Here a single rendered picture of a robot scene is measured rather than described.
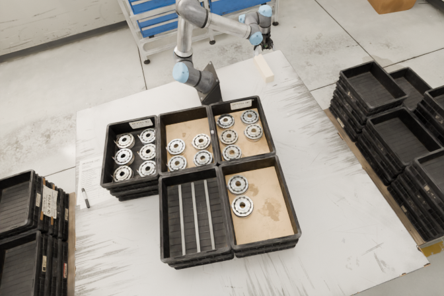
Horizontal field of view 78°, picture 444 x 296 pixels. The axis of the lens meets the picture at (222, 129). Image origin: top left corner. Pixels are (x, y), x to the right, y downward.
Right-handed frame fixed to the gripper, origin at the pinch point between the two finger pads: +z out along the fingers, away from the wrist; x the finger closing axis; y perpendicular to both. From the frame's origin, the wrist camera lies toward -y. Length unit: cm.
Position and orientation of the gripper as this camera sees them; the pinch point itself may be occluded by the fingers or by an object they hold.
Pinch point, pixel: (263, 53)
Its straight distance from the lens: 197.3
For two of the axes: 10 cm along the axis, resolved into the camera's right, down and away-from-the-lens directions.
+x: 9.5, -3.1, 0.8
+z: 1.1, 5.7, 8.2
